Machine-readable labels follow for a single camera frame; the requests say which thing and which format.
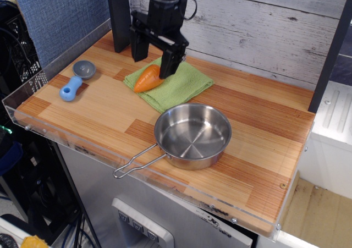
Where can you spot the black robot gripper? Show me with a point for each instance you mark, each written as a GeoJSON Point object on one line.
{"type": "Point", "coordinates": [160, 26]}

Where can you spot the orange plastic toy carrot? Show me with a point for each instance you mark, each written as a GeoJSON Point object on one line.
{"type": "Point", "coordinates": [149, 79]}

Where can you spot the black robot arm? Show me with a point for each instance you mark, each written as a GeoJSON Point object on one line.
{"type": "Point", "coordinates": [160, 27]}

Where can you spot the stainless steel pan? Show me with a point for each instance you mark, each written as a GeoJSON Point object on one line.
{"type": "Point", "coordinates": [192, 136]}

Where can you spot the stainless steel cabinet with dispenser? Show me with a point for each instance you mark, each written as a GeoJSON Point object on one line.
{"type": "Point", "coordinates": [130, 212]}

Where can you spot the green folded cloth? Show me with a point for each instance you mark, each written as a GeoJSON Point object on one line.
{"type": "Point", "coordinates": [178, 88]}

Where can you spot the blue grey ice cream scoop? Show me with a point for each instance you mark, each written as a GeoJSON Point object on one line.
{"type": "Point", "coordinates": [83, 70]}

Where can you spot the clear acrylic table guard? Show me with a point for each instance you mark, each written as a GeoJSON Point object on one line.
{"type": "Point", "coordinates": [109, 123]}

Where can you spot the black plastic crate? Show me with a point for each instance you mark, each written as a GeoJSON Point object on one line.
{"type": "Point", "coordinates": [18, 55]}

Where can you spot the white metal side unit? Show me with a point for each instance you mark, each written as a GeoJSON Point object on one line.
{"type": "Point", "coordinates": [326, 158]}

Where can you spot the black left vertical post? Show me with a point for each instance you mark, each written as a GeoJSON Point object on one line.
{"type": "Point", "coordinates": [120, 22]}

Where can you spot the black vertical post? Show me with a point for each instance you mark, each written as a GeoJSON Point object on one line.
{"type": "Point", "coordinates": [120, 22]}
{"type": "Point", "coordinates": [339, 36]}

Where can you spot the black right vertical post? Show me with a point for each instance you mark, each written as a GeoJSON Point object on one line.
{"type": "Point", "coordinates": [339, 36]}

